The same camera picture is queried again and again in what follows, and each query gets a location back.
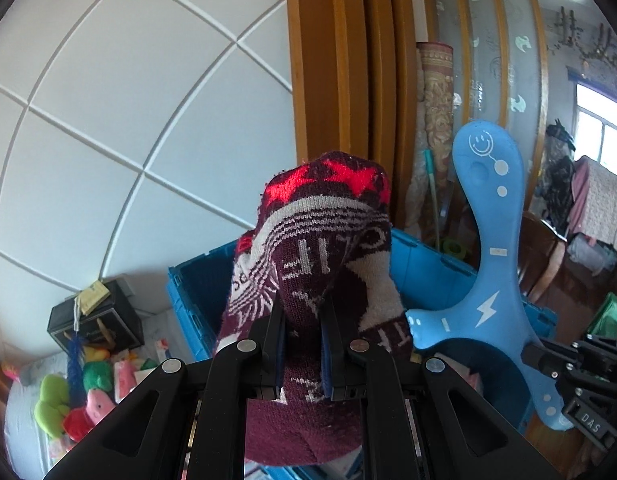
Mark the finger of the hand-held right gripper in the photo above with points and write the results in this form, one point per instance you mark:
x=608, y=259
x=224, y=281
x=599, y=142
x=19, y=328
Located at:
x=551, y=360

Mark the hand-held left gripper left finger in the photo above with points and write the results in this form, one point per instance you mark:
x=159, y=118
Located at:
x=278, y=355

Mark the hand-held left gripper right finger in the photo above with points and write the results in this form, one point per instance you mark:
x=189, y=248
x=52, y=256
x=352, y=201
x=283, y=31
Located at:
x=327, y=360

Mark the blue plastic crate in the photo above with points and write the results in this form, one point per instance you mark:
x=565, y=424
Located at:
x=198, y=285

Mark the maroon patterned knit sock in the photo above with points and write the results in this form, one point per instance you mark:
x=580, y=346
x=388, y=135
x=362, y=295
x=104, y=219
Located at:
x=318, y=240

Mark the blue plastic boomerang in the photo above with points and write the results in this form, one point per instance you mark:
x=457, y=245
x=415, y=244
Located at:
x=488, y=240

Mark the green bag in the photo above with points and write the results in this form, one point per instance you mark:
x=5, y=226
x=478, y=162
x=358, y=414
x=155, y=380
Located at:
x=613, y=317

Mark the wooden chair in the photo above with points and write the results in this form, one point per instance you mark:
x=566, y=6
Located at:
x=543, y=255

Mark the green rolled mat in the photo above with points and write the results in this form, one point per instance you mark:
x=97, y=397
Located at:
x=453, y=249

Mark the pink white packet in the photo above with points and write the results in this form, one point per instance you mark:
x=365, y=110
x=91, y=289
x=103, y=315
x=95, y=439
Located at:
x=126, y=380

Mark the black box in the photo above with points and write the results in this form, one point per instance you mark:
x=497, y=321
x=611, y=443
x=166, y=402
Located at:
x=113, y=325

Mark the floral cloth on rack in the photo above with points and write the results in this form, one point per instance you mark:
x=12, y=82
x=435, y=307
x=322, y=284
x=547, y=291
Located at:
x=603, y=200

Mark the dark hanging clothes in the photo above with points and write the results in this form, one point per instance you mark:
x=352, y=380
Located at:
x=556, y=180

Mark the small green plush toy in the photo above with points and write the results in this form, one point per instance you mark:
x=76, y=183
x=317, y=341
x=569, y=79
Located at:
x=97, y=376

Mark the yellow plush toy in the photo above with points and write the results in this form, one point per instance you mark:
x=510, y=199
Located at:
x=95, y=354

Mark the pink plush toy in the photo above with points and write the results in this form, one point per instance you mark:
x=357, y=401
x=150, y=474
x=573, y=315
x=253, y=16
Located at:
x=101, y=404

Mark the yellow paper tag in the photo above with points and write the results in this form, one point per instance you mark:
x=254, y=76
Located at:
x=94, y=297

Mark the blue feather toy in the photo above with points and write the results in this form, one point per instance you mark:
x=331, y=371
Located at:
x=76, y=370

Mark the red plush toy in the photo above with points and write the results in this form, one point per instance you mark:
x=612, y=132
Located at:
x=78, y=424

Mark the large green plush toy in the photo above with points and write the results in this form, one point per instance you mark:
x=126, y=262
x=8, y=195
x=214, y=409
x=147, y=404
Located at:
x=51, y=405

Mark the window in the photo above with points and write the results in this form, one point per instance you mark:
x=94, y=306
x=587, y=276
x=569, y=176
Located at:
x=603, y=125

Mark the rolled patterned carpet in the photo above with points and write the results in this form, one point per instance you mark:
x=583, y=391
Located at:
x=436, y=110

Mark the frosted glass sliding door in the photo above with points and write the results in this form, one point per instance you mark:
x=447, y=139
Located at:
x=488, y=50

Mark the wooden door frame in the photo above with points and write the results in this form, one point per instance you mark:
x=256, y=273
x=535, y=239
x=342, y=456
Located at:
x=338, y=60

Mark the branch wall decal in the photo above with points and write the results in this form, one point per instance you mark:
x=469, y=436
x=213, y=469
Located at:
x=583, y=35

